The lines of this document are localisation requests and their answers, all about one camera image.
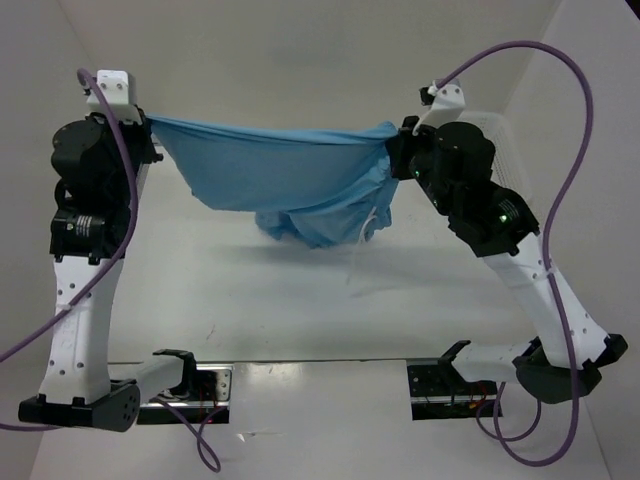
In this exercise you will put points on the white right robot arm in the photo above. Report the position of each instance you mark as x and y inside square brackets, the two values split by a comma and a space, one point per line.
[453, 166]

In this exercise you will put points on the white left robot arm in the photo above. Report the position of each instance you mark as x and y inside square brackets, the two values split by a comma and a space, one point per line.
[98, 165]

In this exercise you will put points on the white plastic basket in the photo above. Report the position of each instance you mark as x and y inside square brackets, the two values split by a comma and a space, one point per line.
[508, 168]

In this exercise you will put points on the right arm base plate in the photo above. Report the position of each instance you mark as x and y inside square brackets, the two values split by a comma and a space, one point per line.
[433, 397]

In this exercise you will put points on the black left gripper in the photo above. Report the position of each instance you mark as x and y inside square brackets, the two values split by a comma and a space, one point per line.
[141, 129]

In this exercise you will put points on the light blue shorts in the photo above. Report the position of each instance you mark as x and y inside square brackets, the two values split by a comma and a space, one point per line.
[323, 187]

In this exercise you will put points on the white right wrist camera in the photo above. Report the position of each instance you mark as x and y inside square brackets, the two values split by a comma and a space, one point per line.
[443, 104]

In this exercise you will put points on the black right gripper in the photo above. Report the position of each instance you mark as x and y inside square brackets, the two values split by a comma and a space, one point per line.
[402, 142]

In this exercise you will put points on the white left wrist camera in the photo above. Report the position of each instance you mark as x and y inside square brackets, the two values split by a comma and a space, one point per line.
[118, 87]

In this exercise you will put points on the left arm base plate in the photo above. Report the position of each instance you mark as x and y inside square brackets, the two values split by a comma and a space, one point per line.
[208, 397]

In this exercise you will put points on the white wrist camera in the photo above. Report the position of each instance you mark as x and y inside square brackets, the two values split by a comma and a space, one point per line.
[443, 104]
[118, 87]

